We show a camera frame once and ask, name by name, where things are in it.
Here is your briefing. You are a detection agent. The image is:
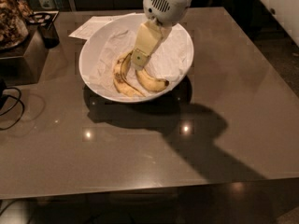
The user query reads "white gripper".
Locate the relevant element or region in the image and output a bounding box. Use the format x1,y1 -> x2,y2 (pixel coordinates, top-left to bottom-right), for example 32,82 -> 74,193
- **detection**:
131,0 -> 192,71

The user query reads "glass jar with snacks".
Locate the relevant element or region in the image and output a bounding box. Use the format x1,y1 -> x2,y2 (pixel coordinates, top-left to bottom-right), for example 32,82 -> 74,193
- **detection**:
0,0 -> 29,50

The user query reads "white paper napkin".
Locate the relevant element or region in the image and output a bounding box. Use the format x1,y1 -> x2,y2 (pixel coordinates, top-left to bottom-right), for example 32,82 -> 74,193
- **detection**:
80,22 -> 193,103

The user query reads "black cup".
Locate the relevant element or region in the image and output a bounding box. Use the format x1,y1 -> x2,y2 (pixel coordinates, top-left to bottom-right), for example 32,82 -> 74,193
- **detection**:
38,24 -> 60,49

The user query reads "black cable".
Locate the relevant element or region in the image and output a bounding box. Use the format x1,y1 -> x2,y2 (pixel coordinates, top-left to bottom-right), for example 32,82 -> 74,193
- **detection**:
0,86 -> 26,132

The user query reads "white bowl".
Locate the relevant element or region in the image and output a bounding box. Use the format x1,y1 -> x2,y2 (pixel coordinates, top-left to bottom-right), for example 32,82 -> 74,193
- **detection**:
79,13 -> 194,103

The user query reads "yellow banana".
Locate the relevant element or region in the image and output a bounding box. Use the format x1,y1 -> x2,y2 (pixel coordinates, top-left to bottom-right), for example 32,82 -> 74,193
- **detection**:
113,51 -> 144,97
135,69 -> 169,92

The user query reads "white paper sheet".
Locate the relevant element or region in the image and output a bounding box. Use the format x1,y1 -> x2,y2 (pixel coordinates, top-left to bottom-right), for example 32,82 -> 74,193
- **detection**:
69,13 -> 133,40

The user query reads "dark box stand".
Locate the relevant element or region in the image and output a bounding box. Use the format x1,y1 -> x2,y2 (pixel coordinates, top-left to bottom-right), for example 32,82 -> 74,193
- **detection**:
0,25 -> 49,86

